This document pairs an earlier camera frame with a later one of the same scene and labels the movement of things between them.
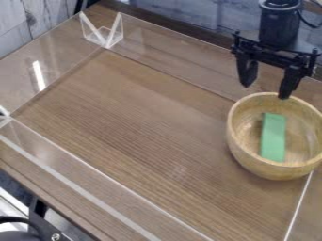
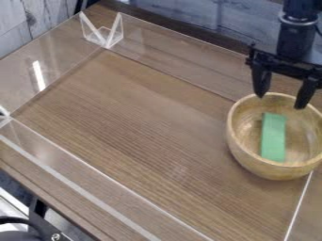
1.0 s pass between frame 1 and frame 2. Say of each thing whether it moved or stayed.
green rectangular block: stayed
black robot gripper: moved
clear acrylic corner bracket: stayed
